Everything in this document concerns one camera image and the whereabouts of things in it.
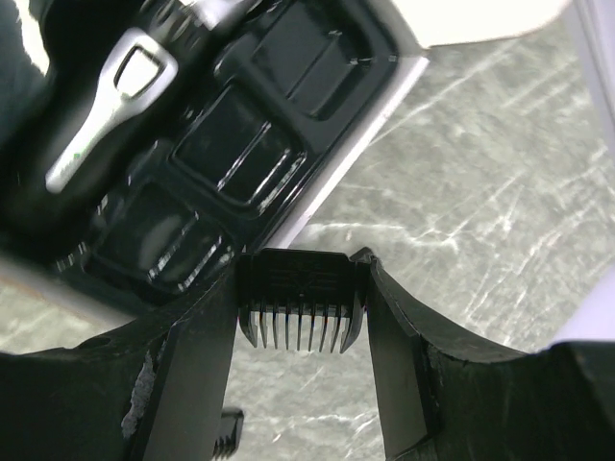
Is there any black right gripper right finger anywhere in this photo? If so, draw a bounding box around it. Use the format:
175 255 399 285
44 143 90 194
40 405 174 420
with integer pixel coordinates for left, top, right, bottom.
354 248 614 460

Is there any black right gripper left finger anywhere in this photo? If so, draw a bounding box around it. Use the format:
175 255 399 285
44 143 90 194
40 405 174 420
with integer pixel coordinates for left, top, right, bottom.
1 270 238 460

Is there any black comb guard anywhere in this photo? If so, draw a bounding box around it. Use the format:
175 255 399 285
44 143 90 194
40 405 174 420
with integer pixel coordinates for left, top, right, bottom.
236 247 374 353
212 407 244 460

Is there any white clipper kit box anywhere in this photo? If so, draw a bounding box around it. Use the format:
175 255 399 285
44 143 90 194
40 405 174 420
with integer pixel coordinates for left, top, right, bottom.
1 1 565 317

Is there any black silver hair clipper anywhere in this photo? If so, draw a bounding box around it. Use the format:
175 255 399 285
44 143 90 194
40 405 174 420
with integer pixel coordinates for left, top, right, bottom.
1 1 257 234

